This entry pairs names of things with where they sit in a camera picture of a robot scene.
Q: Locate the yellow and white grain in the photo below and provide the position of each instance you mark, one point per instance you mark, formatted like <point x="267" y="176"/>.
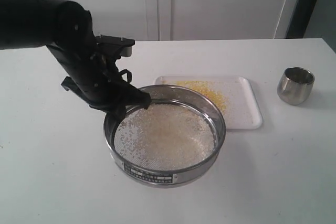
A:
<point x="164" y="137"/>

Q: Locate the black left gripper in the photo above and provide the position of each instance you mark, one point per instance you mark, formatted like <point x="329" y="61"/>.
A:
<point x="95" y="78"/>

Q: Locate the dark vertical post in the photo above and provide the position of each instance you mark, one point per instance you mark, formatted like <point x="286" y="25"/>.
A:
<point x="300" y="19"/>

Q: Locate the yellow breadcrumbs pile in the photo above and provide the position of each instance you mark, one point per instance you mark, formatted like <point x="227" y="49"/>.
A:
<point x="207" y="89"/>

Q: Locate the round steel mesh sieve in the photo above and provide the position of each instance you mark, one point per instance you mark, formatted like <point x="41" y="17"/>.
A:
<point x="178" y="96"/>

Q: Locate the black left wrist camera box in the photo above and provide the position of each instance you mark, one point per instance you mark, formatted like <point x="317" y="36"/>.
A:
<point x="116" y="47"/>

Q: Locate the stainless steel cup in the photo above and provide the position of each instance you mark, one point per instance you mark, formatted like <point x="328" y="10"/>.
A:
<point x="295" y="85"/>

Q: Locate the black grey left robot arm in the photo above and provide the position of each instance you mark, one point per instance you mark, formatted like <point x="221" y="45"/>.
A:
<point x="65" y="28"/>

